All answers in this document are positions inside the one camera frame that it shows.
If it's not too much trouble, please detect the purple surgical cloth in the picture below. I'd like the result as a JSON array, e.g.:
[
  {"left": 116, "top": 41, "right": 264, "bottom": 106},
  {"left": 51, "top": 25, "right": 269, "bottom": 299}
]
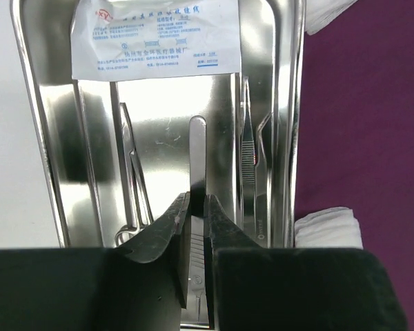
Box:
[{"left": 295, "top": 1, "right": 414, "bottom": 330}]

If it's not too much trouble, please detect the steel hemostat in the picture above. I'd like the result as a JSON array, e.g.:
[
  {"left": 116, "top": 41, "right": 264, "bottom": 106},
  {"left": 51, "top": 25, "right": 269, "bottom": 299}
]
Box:
[{"left": 115, "top": 103, "right": 154, "bottom": 247}]

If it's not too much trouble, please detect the white gauze pad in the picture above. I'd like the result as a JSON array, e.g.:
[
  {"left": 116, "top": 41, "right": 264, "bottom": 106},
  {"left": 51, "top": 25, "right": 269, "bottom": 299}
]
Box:
[
  {"left": 294, "top": 207, "right": 364, "bottom": 249},
  {"left": 305, "top": 0, "right": 357, "bottom": 35}
]

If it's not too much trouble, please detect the steel scalpel handle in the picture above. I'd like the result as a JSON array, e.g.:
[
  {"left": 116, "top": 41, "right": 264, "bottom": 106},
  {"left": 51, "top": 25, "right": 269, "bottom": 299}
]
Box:
[{"left": 187, "top": 115, "right": 210, "bottom": 329}]

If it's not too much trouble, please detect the stainless steel tray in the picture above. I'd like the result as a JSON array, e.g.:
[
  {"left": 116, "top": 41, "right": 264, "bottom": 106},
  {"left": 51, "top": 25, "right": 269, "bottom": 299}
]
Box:
[{"left": 10, "top": 1, "right": 305, "bottom": 248}]

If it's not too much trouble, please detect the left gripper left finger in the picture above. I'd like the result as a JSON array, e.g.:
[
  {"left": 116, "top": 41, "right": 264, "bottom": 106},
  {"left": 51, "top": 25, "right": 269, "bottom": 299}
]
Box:
[{"left": 0, "top": 193, "right": 190, "bottom": 330}]

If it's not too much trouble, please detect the white gauze pad middle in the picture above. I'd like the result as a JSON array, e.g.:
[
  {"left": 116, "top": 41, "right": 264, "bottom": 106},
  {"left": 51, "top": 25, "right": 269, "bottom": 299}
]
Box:
[{"left": 294, "top": 207, "right": 364, "bottom": 249}]

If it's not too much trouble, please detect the white blue suture packet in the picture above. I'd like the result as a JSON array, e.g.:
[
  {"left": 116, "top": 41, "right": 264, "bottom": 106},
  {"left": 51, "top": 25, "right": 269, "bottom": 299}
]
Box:
[{"left": 70, "top": 1, "right": 241, "bottom": 82}]

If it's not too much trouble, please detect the steel forceps tweezers ridged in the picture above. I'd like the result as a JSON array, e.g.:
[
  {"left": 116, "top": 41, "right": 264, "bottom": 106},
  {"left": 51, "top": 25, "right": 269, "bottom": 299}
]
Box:
[{"left": 240, "top": 76, "right": 255, "bottom": 239}]

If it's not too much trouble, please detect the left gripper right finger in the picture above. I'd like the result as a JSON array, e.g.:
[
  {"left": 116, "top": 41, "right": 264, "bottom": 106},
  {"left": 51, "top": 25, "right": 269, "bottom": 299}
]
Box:
[{"left": 204, "top": 195, "right": 408, "bottom": 330}]

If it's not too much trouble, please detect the white gauze pad top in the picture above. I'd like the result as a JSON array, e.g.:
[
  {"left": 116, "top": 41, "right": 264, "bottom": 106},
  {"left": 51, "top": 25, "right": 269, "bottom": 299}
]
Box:
[{"left": 305, "top": 0, "right": 357, "bottom": 35}]

